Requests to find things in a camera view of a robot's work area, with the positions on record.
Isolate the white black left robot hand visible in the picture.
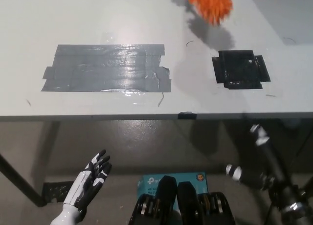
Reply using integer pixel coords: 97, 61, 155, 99
63, 149, 113, 210

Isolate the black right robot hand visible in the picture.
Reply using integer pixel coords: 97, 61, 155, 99
224, 123, 306, 211

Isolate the orange microfibre duster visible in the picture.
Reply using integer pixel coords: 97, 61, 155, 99
181, 0, 233, 26

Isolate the black floor tape patch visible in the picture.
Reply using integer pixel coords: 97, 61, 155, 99
43, 182, 74, 203

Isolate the grey upright table leg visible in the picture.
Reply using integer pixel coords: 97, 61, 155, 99
36, 121, 61, 206

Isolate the slanted black table brace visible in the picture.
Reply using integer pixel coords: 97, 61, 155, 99
0, 151, 47, 207

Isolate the teal router box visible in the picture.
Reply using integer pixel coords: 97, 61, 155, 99
136, 172, 209, 202

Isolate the small black tape strip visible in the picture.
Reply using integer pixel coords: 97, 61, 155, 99
178, 111, 198, 120

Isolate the black tape square mark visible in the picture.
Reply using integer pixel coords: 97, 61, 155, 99
211, 49, 271, 90

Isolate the grey duct tape patch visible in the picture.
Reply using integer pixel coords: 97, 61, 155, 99
41, 44, 172, 93

